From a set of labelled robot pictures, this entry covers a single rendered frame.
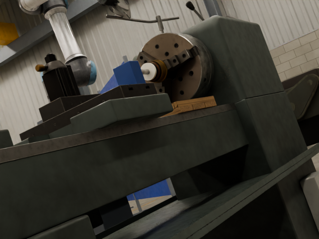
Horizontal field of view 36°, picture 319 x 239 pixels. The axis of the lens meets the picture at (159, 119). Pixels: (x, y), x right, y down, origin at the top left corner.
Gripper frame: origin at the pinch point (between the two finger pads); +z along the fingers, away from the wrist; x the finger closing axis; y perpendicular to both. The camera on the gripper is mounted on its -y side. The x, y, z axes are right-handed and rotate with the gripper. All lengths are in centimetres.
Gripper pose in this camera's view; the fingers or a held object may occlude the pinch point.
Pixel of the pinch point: (129, 16)
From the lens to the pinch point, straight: 202.2
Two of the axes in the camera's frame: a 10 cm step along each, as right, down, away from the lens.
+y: -5.0, 1.0, -8.6
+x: 6.3, -6.4, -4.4
